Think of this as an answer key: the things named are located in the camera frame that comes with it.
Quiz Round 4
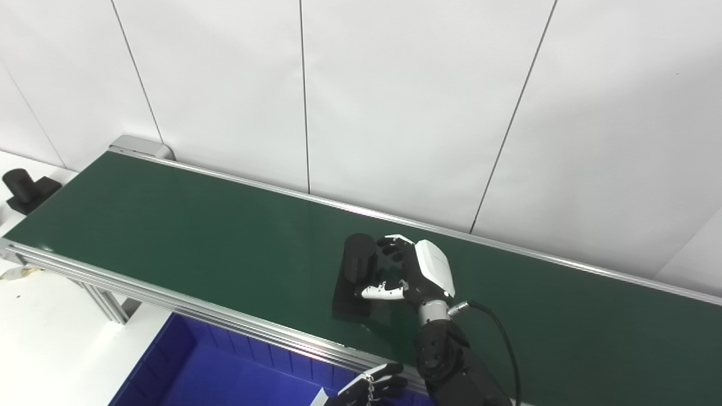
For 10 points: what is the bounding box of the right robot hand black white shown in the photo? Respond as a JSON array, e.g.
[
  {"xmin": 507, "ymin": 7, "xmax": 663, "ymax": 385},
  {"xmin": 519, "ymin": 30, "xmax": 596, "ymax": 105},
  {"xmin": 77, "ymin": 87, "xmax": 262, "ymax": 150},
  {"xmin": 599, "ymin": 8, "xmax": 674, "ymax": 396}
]
[{"xmin": 354, "ymin": 234, "xmax": 456, "ymax": 308}]

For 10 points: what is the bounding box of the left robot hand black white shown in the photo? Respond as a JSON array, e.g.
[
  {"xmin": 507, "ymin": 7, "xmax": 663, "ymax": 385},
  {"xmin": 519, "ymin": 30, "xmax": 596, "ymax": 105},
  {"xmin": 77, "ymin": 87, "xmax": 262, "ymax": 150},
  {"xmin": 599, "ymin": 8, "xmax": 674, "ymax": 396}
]
[{"xmin": 324, "ymin": 363, "xmax": 408, "ymax": 406}]

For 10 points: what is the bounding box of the black cylinder-on-block part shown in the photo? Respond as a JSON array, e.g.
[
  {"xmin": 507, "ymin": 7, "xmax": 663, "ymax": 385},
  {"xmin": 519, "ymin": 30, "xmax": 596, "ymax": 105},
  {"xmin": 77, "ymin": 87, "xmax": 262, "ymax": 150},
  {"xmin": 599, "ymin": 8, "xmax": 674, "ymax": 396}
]
[
  {"xmin": 332, "ymin": 233, "xmax": 408, "ymax": 323},
  {"xmin": 2, "ymin": 167, "xmax": 63, "ymax": 216}
]

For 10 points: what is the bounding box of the blue plastic bin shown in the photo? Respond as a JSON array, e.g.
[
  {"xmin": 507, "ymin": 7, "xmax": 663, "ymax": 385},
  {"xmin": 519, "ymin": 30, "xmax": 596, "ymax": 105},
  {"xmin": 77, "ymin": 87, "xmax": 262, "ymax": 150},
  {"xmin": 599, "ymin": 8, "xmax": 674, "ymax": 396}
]
[{"xmin": 107, "ymin": 313, "xmax": 364, "ymax": 406}]

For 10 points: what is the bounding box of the green conveyor belt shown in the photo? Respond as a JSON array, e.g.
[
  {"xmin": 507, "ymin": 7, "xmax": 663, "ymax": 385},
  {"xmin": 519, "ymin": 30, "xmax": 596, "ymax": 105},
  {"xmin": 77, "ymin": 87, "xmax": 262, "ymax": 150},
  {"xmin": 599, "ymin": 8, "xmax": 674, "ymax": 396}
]
[
  {"xmin": 0, "ymin": 144, "xmax": 722, "ymax": 406},
  {"xmin": 2, "ymin": 151, "xmax": 722, "ymax": 406}
]

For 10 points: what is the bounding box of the aluminium conveyor support leg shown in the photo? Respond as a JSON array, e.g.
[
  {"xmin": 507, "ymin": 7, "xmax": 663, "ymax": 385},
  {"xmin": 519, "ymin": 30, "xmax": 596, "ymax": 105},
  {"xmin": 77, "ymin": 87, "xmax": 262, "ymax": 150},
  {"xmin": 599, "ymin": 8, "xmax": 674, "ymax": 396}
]
[{"xmin": 78, "ymin": 280, "xmax": 143, "ymax": 326}]

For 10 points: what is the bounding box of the grey conveyor end cover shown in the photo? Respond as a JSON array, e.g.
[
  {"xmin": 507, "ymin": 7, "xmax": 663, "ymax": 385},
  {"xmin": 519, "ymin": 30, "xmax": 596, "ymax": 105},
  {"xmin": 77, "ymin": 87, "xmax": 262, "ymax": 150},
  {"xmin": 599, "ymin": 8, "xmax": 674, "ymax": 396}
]
[{"xmin": 108, "ymin": 134, "xmax": 176, "ymax": 162}]

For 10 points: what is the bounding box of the crumpled clear tape piece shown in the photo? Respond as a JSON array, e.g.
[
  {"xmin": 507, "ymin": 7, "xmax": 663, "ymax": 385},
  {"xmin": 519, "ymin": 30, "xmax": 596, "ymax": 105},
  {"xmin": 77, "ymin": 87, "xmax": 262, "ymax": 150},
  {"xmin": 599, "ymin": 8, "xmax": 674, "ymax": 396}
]
[{"xmin": 0, "ymin": 266, "xmax": 41, "ymax": 281}]

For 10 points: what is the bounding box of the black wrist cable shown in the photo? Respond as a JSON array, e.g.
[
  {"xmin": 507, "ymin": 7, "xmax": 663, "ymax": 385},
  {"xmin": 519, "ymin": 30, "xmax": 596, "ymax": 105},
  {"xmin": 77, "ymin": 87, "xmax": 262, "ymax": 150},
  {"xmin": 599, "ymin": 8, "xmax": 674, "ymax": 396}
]
[{"xmin": 448, "ymin": 300, "xmax": 523, "ymax": 406}]

